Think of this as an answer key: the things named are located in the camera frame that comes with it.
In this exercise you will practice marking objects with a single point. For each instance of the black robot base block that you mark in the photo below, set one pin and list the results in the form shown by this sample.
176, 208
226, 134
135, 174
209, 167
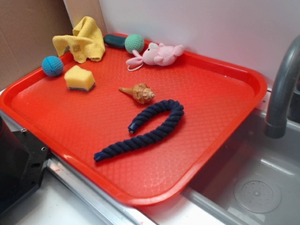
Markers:
23, 158

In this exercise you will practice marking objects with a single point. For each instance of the brown conch seashell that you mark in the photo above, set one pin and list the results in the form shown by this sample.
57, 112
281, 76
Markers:
141, 93

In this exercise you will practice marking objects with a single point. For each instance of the red plastic tray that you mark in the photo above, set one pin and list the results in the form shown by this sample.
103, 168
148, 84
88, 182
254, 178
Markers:
217, 97

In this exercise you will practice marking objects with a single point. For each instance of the pink plush toy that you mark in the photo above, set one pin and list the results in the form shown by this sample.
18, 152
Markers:
155, 55

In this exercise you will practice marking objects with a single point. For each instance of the green knitted ball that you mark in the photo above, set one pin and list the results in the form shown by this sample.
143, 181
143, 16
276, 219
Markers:
134, 42

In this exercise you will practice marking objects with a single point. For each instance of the dark green oblong object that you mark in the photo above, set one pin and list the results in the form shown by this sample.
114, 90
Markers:
114, 41

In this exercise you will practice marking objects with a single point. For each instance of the yellow sponge with blue base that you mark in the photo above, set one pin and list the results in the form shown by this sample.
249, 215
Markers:
78, 78

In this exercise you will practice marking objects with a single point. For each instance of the yellow cloth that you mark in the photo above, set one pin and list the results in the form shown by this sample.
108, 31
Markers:
86, 42

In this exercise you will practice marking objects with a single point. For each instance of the blue knitted ball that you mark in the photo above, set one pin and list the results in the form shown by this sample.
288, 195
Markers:
52, 66

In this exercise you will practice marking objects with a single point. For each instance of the grey faucet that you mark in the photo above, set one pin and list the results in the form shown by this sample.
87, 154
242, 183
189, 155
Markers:
284, 103

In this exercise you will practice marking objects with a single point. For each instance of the grey sink basin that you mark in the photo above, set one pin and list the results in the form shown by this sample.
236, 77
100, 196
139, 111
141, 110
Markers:
251, 180

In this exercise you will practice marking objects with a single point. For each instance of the brown cardboard panel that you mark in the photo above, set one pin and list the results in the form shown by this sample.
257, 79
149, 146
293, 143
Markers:
28, 26

